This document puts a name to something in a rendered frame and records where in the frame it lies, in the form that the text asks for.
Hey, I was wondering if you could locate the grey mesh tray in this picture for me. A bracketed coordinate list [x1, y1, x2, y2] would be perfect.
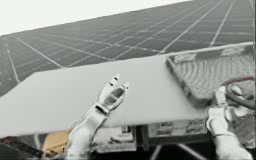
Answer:
[165, 42, 256, 105]

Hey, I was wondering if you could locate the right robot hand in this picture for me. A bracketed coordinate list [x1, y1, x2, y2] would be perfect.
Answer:
[205, 85, 236, 138]

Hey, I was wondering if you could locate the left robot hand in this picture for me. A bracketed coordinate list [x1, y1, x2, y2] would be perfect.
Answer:
[96, 73, 131, 115]

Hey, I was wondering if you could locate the dark steering wheel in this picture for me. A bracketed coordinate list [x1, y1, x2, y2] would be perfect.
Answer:
[220, 76, 256, 149]

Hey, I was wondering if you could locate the grey table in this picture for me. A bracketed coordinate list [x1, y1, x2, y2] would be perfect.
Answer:
[0, 41, 256, 140]

